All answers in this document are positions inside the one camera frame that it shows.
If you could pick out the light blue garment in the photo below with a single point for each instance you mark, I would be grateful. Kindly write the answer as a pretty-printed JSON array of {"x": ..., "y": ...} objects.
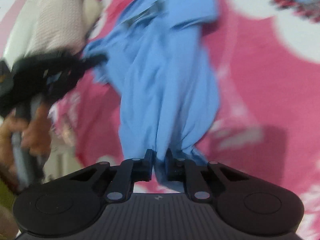
[{"x": 159, "y": 66}]

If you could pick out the beige knitted garment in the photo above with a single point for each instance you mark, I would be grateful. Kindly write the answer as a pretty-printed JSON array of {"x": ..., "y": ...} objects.
[{"x": 63, "y": 24}]

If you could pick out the person's left hand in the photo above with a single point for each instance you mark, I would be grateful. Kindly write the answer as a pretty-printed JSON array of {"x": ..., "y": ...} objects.
[{"x": 35, "y": 138}]

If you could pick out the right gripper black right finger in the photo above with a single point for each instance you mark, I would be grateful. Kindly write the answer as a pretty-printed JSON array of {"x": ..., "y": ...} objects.
[{"x": 188, "y": 173}]

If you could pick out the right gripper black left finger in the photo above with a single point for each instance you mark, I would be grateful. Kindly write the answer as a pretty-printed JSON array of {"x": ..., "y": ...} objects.
[{"x": 125, "y": 175}]

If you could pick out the pink floral bed sheet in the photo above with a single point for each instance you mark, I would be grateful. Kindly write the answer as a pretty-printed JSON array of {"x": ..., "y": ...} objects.
[{"x": 266, "y": 55}]

